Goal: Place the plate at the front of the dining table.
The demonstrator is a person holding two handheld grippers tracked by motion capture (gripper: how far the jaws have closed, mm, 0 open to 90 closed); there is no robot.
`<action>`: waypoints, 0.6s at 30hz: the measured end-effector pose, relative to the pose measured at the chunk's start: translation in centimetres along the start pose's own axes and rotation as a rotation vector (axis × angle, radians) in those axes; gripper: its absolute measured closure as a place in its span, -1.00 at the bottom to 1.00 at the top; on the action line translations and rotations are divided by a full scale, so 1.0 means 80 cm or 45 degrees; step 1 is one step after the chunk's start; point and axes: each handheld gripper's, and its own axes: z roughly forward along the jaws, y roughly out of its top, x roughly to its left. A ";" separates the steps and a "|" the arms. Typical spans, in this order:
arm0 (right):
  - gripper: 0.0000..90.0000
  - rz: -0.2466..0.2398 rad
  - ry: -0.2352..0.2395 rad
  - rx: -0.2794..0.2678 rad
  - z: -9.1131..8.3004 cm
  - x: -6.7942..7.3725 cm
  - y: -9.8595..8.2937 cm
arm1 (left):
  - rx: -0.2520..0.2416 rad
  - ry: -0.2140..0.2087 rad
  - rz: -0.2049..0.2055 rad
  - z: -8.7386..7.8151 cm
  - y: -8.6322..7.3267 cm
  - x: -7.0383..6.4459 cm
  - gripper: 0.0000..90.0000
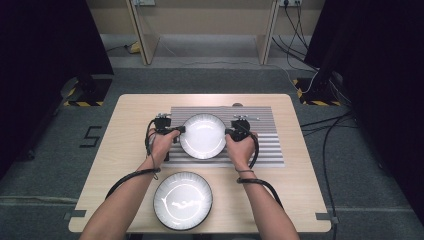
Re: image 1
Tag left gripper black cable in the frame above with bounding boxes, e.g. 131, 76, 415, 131
105, 119, 162, 201

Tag grey white striped placemat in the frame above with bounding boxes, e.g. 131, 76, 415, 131
161, 106, 286, 169

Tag black floor cables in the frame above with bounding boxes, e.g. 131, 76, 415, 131
299, 110, 358, 240

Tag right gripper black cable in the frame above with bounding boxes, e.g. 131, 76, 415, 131
235, 128, 285, 210

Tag grey tape strip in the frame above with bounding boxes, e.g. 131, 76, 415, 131
315, 211, 340, 225
63, 209, 88, 221

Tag small white plate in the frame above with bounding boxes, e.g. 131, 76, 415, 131
179, 113, 228, 161

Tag person's left hand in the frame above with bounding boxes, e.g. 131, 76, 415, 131
144, 129, 181, 170

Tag black curtain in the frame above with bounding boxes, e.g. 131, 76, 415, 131
0, 0, 115, 179
304, 0, 424, 226

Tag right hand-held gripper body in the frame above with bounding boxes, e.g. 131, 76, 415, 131
230, 114, 261, 142

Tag stand base with hazard tape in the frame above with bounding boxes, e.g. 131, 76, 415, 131
292, 77, 343, 107
62, 74, 114, 108

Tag black socket cables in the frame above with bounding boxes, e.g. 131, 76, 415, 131
271, 3, 322, 72

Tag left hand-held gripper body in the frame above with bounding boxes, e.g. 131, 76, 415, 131
153, 112, 174, 135

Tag large white plate black rim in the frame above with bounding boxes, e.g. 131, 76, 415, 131
152, 171, 214, 232

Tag person's right hand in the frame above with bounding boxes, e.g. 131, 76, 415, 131
225, 131, 259, 171

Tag light wooden desk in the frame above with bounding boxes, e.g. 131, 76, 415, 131
125, 0, 280, 66

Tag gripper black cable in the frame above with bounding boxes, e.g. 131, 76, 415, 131
105, 119, 162, 201
235, 128, 285, 210

